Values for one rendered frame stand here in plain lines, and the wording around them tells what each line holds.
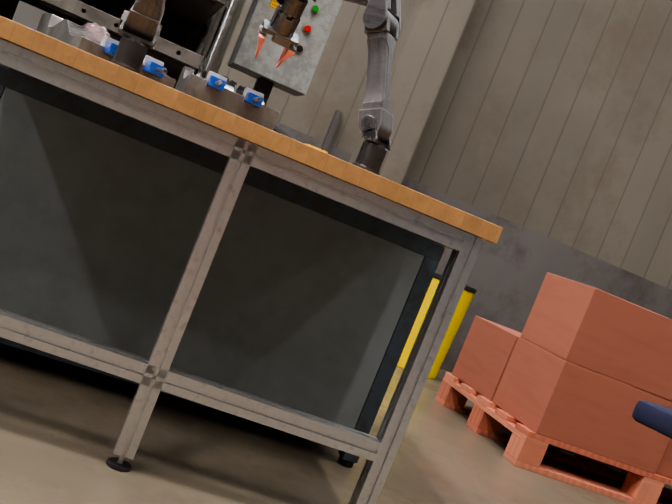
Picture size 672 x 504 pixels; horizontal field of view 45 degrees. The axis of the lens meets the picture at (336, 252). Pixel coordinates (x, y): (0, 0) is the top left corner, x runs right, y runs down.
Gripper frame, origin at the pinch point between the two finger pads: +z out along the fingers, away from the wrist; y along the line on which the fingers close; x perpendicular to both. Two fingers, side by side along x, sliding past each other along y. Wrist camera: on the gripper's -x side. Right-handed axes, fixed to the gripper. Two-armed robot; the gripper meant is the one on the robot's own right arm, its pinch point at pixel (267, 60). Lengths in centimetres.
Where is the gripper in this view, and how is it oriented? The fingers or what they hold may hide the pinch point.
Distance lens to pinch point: 230.8
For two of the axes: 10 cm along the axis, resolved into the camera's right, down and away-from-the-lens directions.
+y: -8.9, -3.4, -3.1
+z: -4.6, 7.3, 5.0
